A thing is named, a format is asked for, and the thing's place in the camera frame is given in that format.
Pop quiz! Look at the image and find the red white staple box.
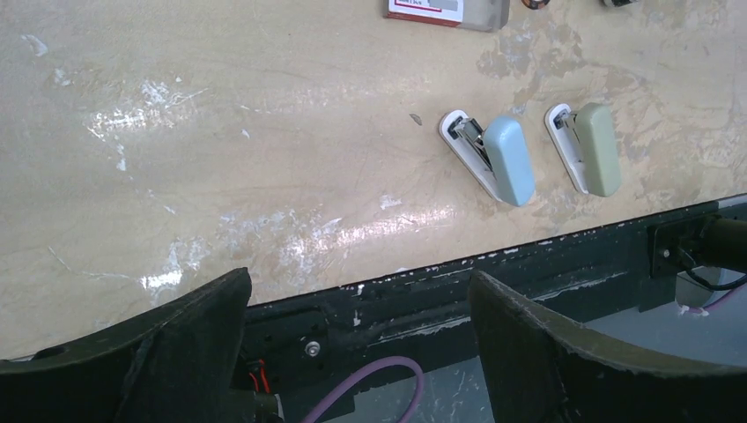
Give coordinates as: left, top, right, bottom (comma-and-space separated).
384, 0, 510, 32

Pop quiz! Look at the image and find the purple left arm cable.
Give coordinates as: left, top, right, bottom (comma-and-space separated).
300, 356, 425, 423

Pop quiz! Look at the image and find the light blue stapler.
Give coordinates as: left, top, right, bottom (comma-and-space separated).
439, 109, 536, 207

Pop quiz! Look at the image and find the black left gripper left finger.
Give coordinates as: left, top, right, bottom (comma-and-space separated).
1, 268, 252, 422

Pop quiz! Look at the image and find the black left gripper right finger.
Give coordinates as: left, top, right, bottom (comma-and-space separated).
469, 271, 746, 422

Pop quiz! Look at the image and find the beige green stapler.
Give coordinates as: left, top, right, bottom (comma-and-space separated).
544, 102, 622, 197

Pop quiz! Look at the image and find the orange black poker chip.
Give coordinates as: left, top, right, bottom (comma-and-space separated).
521, 0, 551, 11

